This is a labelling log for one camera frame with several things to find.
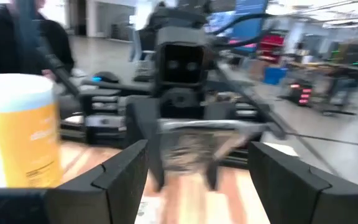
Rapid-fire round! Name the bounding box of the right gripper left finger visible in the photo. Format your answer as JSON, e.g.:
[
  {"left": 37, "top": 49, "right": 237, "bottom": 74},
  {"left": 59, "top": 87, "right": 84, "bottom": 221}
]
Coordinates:
[{"left": 0, "top": 139, "right": 150, "bottom": 224}]

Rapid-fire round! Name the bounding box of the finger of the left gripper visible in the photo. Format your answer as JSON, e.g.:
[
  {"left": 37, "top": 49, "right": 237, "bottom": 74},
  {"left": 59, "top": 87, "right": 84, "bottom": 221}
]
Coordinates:
[
  {"left": 206, "top": 160, "right": 220, "bottom": 191},
  {"left": 126, "top": 98, "right": 166, "bottom": 192}
]

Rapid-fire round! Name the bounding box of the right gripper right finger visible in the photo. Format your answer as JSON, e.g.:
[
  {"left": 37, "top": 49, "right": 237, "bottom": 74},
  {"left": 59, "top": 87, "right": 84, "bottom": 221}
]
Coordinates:
[{"left": 249, "top": 141, "right": 358, "bottom": 224}]

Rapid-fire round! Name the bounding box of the clear plastic bag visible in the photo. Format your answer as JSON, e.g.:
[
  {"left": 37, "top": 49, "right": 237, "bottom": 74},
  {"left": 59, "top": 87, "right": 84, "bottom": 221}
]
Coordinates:
[{"left": 158, "top": 119, "right": 287, "bottom": 174}]

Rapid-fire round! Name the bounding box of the black computer mouse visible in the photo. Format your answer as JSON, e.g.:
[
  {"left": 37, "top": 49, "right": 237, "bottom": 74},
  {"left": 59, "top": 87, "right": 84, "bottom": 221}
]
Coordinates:
[{"left": 92, "top": 71, "right": 120, "bottom": 84}]

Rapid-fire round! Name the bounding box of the blue storage bin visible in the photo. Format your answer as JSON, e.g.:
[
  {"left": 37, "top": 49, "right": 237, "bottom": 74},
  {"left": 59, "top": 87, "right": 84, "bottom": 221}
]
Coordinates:
[{"left": 262, "top": 66, "right": 289, "bottom": 86}]

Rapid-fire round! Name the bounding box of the monitor with blue screen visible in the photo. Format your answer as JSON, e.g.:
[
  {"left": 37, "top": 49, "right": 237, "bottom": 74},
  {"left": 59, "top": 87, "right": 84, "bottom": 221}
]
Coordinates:
[{"left": 203, "top": 0, "right": 270, "bottom": 54}]

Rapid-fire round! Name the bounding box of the red tool cabinet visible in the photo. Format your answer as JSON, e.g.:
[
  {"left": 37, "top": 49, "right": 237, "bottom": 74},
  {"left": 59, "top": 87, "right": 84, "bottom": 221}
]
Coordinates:
[{"left": 258, "top": 32, "right": 287, "bottom": 65}]

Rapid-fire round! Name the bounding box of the white plastic cup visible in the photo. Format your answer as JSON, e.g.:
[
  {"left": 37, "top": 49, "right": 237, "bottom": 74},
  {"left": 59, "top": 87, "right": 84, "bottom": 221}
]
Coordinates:
[{"left": 0, "top": 73, "right": 63, "bottom": 189}]

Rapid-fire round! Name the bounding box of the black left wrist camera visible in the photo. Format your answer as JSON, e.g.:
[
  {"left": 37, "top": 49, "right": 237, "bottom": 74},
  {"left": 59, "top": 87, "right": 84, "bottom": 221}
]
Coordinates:
[{"left": 155, "top": 26, "right": 211, "bottom": 90}]

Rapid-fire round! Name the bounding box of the black aluminium table frame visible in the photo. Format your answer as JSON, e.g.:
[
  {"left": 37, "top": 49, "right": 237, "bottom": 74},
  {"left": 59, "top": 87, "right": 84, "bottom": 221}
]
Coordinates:
[{"left": 216, "top": 63, "right": 343, "bottom": 177}]

